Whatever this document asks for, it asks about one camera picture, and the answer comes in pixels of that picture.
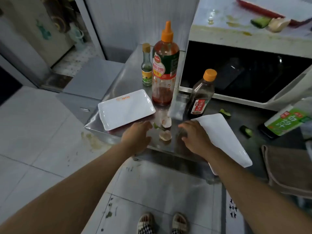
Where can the low grey cabinet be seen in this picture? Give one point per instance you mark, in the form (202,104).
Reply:
(92,80)

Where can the person's left hand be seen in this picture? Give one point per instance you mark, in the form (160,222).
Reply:
(136,137)

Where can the clear bottle green label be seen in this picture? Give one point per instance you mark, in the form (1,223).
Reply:
(285,121)

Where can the plain white rectangular plate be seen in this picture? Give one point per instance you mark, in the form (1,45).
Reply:
(224,138)

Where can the beige woven slipper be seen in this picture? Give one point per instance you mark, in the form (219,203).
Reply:
(145,224)
(180,224)

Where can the pale green kettle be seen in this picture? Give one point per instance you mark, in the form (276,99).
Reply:
(78,37)

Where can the person's right hand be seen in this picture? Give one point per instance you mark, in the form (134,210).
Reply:
(197,138)

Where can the person's left forearm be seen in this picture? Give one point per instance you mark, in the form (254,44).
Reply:
(73,192)

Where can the white microwave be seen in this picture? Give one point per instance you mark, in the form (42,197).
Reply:
(243,70)

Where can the person's right forearm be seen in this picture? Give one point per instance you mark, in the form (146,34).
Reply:
(256,199)

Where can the white plate orange print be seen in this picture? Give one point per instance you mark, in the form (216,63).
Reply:
(126,108)

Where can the small glass bottle tan cap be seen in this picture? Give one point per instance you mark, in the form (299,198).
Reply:
(147,70)

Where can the brown cloth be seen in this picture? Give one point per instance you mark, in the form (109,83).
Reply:
(290,168)

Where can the white rectangular plate red underside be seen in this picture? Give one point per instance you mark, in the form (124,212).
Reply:
(280,6)

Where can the white cabinet green print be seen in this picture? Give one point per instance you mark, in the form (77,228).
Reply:
(22,34)

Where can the stainless steel table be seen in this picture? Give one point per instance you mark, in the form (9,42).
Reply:
(126,77)

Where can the large ketchup bottle orange cap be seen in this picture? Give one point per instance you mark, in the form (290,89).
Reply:
(164,70)

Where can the dark sauce bottle orange cap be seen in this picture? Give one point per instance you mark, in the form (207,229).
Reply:
(201,97)

